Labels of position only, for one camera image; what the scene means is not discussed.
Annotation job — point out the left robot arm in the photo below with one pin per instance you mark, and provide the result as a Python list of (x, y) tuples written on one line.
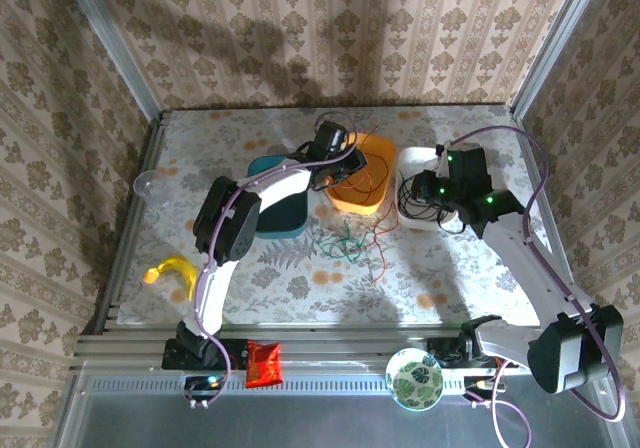
[(227, 218)]

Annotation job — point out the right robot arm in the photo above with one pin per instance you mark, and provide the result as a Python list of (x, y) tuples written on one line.
[(575, 353)]

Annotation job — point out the white plastic bin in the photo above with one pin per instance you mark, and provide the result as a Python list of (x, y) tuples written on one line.
[(412, 158)]

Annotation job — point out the orange plastic bin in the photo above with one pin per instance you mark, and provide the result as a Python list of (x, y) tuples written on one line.
[(370, 188)]

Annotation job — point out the teal plastic bin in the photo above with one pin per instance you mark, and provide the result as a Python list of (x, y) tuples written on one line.
[(285, 218)]

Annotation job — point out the floral table cover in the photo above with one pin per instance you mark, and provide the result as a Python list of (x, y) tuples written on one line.
[(300, 293)]

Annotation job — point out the yellow banana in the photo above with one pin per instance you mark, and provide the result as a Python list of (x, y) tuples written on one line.
[(177, 265)]

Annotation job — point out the clear plastic cup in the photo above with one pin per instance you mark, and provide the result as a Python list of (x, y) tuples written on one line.
[(150, 187)]

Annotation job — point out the leaf print bowl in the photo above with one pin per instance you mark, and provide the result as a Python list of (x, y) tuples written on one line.
[(414, 379)]

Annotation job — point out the red foil snack packet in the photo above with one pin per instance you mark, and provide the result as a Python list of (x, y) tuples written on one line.
[(263, 365)]

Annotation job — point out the grey metal panel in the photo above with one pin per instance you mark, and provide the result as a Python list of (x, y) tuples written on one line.
[(325, 423)]

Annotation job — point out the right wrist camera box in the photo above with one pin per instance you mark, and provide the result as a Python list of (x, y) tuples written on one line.
[(442, 160)]

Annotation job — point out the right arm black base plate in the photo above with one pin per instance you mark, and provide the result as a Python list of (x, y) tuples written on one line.
[(440, 350)]

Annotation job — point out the aluminium frame post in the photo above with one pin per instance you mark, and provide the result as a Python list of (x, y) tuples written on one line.
[(112, 38), (555, 43)]

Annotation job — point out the aluminium frame rail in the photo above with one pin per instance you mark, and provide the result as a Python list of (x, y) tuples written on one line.
[(340, 343)]

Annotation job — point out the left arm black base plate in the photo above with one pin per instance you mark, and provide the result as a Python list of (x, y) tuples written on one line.
[(235, 355)]

